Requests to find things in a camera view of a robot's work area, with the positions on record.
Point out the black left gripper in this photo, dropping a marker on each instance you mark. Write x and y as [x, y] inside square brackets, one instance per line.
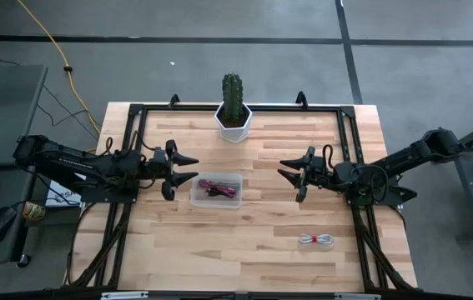
[159, 171]

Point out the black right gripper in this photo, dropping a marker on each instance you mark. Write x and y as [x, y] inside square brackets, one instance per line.
[323, 178]

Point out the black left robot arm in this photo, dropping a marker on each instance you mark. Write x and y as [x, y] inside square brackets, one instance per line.
[73, 164]

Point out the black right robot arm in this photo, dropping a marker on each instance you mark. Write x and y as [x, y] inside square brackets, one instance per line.
[403, 158]

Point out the clear plastic container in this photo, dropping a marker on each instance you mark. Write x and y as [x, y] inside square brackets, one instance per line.
[219, 202]

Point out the white hexagonal plant pot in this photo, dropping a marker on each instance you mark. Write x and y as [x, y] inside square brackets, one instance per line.
[234, 134]

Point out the green cactus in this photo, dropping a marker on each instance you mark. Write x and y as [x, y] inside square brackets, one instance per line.
[232, 98]

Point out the white printed box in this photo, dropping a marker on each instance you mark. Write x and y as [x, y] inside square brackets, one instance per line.
[58, 198]

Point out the round printed can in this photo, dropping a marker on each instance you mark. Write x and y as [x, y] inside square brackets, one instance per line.
[33, 211]

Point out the dark grey desk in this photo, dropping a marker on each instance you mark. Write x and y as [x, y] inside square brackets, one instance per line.
[2, 112]

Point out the black computer mouse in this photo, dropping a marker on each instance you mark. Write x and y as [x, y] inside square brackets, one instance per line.
[0, 223]

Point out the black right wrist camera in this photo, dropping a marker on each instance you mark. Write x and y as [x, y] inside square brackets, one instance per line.
[318, 164]

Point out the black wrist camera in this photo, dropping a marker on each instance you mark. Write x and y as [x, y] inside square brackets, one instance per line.
[318, 164]
[159, 155]

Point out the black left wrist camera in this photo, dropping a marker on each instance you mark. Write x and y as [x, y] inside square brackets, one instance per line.
[159, 155]

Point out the black aluminium table frame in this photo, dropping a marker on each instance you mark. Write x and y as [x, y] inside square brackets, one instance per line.
[177, 108]

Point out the black frame bracket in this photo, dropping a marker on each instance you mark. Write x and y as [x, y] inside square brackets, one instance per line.
[301, 100]
[174, 101]

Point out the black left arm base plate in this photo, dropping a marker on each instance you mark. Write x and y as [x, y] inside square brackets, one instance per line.
[111, 198]

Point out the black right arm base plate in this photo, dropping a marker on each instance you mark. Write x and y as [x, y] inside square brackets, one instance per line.
[380, 203]

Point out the silver metal bracket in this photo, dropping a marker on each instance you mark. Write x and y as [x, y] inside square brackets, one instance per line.
[123, 296]
[357, 296]

